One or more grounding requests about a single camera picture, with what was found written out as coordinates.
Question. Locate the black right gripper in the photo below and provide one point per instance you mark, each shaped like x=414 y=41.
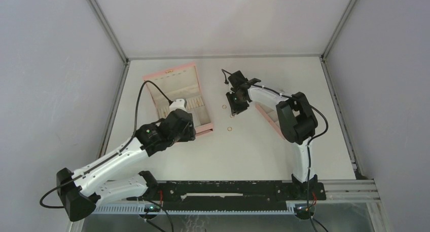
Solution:
x=236 y=109

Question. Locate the pink jewelry box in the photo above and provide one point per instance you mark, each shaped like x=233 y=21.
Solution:
x=181 y=82

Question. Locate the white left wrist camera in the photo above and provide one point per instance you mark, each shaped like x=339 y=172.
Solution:
x=178 y=104

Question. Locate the pink jewelry drawer tray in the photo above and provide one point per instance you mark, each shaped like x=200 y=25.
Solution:
x=271 y=117

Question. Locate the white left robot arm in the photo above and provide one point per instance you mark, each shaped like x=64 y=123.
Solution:
x=83 y=190

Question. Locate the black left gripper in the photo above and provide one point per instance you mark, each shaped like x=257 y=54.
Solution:
x=190 y=134

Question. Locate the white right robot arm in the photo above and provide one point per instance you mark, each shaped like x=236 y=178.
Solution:
x=297 y=121

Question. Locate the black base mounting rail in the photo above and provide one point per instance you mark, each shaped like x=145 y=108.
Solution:
x=231 y=196

